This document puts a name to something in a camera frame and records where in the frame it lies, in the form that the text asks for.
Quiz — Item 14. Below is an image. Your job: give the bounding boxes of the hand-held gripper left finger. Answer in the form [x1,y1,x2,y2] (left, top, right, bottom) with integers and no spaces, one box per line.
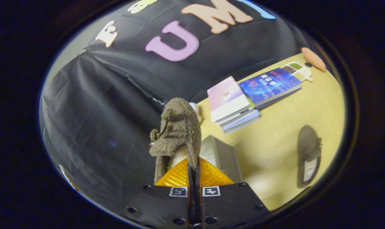
[126,158,195,229]

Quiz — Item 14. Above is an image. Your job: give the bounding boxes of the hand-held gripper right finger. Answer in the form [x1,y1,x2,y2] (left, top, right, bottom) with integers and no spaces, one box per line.
[196,157,271,229]

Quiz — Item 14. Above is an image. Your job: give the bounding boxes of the white storage box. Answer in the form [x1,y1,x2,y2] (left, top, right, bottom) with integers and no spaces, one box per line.
[199,135,243,183]

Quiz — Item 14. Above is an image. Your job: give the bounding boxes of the brown fuzzy shoe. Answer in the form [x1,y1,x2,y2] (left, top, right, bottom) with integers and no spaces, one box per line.
[149,97,202,184]
[297,125,322,189]

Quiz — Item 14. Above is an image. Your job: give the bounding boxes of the pale blue book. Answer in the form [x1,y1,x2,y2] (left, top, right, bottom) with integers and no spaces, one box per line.
[222,111,261,134]

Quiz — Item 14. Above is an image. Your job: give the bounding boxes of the white book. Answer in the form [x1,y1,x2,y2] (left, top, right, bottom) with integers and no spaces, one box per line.
[217,108,260,126]

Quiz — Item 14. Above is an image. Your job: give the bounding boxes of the white plush toy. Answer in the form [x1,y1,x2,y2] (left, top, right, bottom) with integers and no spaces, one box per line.
[189,102,203,124]

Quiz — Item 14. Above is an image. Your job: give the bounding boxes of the pink book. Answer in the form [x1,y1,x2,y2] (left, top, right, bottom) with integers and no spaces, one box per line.
[207,76,252,123]

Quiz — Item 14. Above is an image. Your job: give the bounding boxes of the black backdrop cloth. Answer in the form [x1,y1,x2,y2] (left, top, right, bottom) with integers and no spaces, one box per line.
[39,0,310,209]

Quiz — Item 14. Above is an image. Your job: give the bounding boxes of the white compartment tray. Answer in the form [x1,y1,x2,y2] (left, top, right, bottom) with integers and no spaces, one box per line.
[281,62,313,82]

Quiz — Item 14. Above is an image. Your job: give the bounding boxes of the orange oval plush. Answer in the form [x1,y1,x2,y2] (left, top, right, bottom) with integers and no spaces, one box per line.
[301,47,327,72]

